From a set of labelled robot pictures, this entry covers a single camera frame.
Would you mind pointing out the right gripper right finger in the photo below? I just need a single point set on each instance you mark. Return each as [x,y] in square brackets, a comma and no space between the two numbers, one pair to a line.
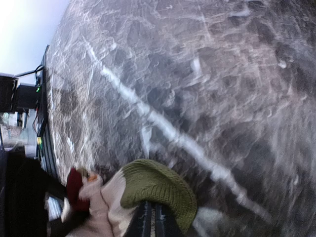
[165,222]

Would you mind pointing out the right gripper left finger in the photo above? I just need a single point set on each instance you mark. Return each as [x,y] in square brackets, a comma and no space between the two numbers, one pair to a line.
[140,225]

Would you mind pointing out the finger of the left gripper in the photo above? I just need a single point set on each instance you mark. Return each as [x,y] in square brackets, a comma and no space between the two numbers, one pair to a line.
[25,189]

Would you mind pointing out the striped brown beige sock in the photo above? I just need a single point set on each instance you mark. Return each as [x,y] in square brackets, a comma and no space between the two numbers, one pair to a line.
[111,205]

